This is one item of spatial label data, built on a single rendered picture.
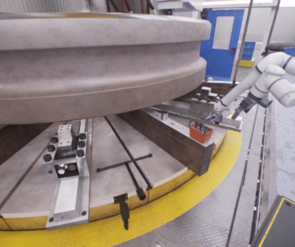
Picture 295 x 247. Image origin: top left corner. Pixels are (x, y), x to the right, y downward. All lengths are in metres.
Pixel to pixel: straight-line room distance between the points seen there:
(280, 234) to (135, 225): 1.19
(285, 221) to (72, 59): 2.26
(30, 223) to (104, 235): 0.68
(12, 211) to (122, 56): 1.70
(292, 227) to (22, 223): 2.28
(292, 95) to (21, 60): 1.96
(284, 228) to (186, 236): 0.78
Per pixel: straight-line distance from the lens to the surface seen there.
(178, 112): 3.04
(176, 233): 1.88
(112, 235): 1.88
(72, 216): 1.59
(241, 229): 2.07
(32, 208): 1.88
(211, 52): 6.90
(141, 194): 1.64
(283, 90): 1.00
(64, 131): 1.71
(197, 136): 1.71
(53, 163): 1.66
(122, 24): 1.71
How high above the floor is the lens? 1.63
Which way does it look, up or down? 29 degrees down
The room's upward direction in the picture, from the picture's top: straight up
